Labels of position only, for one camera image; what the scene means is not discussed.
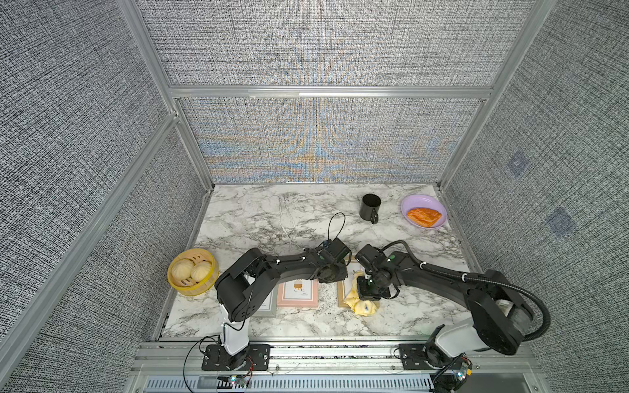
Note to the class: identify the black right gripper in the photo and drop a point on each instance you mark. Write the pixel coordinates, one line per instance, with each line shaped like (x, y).
(364, 295)

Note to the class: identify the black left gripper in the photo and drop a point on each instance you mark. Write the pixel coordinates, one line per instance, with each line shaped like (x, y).
(343, 273)

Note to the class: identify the tan wooden picture frame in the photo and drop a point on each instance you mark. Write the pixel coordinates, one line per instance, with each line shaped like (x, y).
(354, 269)

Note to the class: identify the yellow cleaning cloth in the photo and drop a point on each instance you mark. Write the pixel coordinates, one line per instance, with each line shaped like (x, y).
(358, 306)

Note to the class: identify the pink picture frame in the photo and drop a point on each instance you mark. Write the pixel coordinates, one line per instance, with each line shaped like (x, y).
(299, 293)

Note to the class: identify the grey-green picture frame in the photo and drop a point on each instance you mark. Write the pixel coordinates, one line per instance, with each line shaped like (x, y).
(268, 308)

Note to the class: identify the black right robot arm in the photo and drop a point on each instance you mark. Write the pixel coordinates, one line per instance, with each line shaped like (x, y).
(499, 317)

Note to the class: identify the black mug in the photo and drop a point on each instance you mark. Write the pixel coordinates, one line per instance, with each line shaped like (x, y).
(369, 207)

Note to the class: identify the orange pastry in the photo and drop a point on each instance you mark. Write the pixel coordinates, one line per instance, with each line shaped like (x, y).
(424, 217)

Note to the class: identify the purple bowl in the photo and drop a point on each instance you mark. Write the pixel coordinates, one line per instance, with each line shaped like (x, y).
(421, 200)

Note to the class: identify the right steamed bun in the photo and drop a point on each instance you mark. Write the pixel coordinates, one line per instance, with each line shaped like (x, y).
(201, 270)

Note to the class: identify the steamed bun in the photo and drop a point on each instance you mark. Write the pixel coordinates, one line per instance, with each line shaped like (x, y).
(201, 270)
(181, 272)

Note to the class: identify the yellow bamboo steamer basket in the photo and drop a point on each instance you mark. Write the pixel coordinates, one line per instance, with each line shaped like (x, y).
(196, 255)

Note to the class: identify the left steamed bun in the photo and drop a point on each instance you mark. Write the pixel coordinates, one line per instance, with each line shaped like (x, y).
(181, 272)

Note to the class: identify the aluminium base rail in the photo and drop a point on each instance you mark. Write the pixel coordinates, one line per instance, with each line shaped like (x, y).
(327, 364)

